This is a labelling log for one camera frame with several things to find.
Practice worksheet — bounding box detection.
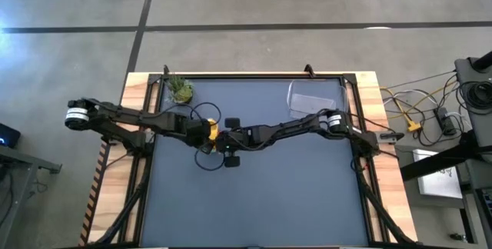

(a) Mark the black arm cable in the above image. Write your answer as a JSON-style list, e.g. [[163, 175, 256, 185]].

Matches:
[[189, 101, 223, 128], [193, 147, 226, 172]]

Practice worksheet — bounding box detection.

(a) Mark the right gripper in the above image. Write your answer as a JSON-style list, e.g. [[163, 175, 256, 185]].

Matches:
[[214, 117, 256, 168]]

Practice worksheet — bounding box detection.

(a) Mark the grey side table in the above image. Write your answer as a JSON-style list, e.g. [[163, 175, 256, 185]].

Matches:
[[0, 144, 62, 249]]

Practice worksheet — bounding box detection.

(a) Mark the grey equipment stand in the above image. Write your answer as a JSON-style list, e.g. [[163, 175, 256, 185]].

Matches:
[[453, 51, 492, 154]]

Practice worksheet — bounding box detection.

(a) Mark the black device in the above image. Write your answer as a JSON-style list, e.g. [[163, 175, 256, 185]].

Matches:
[[0, 122, 22, 149]]

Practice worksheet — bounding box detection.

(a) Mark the grey-blue table mat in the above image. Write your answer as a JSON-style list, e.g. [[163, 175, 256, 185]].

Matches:
[[141, 78, 370, 247]]

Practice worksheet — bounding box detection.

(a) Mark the potted succulent plant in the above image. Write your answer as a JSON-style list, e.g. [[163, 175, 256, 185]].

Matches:
[[165, 74, 195, 105]]

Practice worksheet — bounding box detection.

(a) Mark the yellow measuring cup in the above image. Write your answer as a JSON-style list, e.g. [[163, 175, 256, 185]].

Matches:
[[206, 117, 221, 142]]

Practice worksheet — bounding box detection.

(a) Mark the black power strip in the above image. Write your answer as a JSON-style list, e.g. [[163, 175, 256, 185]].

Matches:
[[434, 106, 457, 137]]

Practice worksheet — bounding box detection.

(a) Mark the yellow cable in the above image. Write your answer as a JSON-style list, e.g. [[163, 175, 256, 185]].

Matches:
[[380, 83, 459, 128]]

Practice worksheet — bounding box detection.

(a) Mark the clear plastic basket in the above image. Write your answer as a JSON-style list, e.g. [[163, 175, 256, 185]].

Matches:
[[286, 78, 349, 119]]

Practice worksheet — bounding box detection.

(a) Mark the black cable coil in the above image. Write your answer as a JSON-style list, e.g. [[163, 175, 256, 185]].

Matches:
[[457, 81, 492, 111]]

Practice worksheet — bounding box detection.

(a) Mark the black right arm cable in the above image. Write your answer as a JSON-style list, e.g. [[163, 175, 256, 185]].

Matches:
[[193, 147, 226, 172]]

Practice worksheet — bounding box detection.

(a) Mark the black aluminium table frame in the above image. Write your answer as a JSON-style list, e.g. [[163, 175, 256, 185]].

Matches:
[[136, 72, 381, 248]]

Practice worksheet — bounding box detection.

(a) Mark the white box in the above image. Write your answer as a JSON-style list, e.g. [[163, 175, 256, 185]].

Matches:
[[413, 148, 464, 199]]

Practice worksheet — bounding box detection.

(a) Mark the striped hazard tape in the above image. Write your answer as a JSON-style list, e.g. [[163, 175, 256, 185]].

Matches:
[[78, 143, 111, 247]]

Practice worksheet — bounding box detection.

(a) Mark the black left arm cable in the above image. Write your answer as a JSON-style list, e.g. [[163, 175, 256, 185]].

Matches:
[[189, 101, 223, 128]]

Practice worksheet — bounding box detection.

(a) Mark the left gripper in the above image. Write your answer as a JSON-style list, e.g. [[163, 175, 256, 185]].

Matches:
[[186, 118, 217, 156]]

